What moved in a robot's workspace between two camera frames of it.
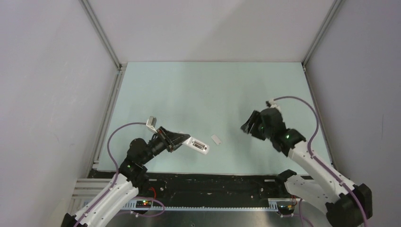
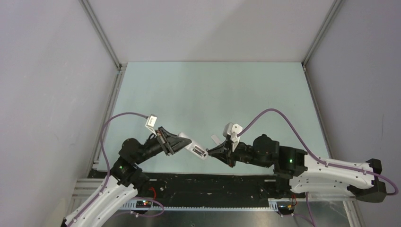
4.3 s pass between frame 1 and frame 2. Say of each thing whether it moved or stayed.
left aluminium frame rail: stayed
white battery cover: stayed
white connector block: moved
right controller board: stayed
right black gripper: moved
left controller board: stayed
